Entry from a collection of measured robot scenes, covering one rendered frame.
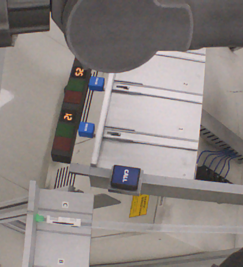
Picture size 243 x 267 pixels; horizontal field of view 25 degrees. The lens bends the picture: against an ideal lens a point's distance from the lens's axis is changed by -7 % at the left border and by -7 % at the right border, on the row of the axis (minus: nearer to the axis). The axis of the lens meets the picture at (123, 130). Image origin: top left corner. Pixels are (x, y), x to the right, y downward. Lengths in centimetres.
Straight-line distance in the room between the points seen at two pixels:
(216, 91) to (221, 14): 124
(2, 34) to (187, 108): 80
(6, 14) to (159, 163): 76
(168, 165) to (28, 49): 105
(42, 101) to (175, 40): 161
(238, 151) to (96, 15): 125
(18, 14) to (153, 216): 104
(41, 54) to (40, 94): 16
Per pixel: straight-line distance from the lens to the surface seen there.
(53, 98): 207
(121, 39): 43
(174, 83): 123
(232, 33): 48
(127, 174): 107
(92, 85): 121
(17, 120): 194
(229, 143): 160
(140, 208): 146
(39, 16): 44
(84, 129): 116
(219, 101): 170
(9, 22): 44
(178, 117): 119
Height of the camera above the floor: 154
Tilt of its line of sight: 43 degrees down
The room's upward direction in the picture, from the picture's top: 71 degrees clockwise
